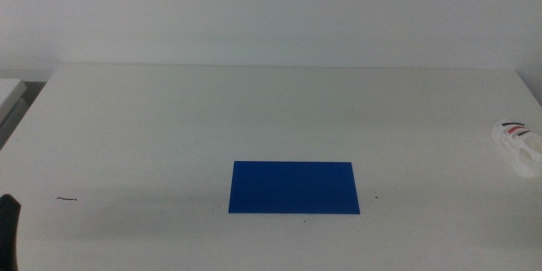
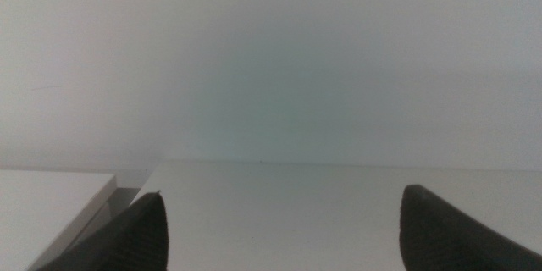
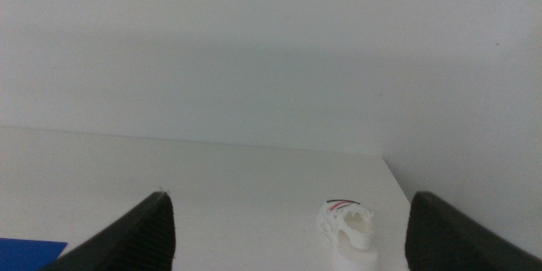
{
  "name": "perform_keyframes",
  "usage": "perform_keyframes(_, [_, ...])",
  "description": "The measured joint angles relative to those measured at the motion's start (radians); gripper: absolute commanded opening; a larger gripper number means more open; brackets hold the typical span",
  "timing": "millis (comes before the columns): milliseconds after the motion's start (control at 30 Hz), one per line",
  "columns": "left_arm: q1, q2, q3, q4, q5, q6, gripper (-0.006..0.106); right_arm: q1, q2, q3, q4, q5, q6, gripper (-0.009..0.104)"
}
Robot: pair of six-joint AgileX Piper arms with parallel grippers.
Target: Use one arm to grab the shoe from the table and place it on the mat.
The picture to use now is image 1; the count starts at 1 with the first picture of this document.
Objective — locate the blue rectangular mat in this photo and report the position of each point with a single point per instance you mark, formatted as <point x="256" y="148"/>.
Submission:
<point x="292" y="188"/>

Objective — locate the white shoe with stripes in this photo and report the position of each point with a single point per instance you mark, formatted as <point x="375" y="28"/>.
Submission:
<point x="518" y="146"/>

